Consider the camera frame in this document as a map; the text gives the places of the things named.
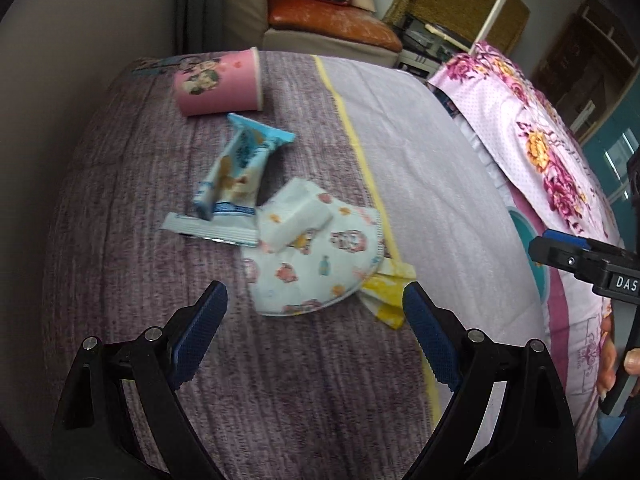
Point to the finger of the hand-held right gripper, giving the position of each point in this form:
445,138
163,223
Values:
575,262
565,238

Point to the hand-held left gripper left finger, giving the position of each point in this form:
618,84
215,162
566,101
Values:
200,332

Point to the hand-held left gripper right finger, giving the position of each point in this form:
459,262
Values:
435,340

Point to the white printed face mask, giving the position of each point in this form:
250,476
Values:
320,270

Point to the person's right hand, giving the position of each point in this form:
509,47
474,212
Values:
609,355

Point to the pink printed bed sheet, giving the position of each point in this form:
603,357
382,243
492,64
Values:
575,345

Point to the yellow wrapper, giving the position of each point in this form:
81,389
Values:
387,292

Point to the purple cloth with yellow stripe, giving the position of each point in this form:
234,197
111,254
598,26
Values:
150,285

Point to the teal cabinet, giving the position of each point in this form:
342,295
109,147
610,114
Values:
617,150

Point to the silver foil wrapper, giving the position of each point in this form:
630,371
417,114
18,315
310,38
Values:
200,227

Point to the white folded tissue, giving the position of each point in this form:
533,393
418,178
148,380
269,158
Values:
295,212

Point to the blue white snack wrapper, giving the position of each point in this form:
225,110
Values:
245,160

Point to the brown wooden wardrobe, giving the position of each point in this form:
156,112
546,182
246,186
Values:
585,60

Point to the cream wooden pole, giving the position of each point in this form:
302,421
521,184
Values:
492,15

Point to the stack of electronic devices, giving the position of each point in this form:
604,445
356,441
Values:
425,45

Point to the pink paper cup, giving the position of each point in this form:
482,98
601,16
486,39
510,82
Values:
220,85

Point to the orange seat cushion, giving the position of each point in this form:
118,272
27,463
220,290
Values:
330,22

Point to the cream leather armchair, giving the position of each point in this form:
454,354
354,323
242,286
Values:
245,5

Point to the grey curtain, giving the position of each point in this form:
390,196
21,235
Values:
200,0

